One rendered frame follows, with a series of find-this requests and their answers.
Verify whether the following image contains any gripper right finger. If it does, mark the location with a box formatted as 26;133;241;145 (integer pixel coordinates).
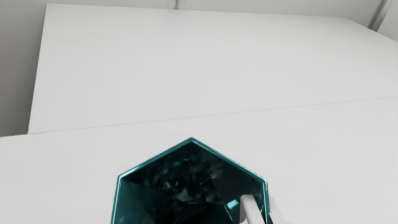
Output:
267;196;290;224

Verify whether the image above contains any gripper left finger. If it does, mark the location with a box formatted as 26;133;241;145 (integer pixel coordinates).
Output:
239;194;265;224

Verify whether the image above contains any teal faceted mug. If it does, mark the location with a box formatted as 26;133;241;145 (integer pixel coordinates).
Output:
111;137;270;224

